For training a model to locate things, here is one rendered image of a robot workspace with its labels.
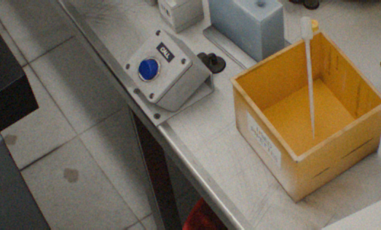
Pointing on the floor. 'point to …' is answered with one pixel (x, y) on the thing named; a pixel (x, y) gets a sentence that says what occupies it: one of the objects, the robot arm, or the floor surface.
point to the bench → (157, 205)
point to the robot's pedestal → (9, 192)
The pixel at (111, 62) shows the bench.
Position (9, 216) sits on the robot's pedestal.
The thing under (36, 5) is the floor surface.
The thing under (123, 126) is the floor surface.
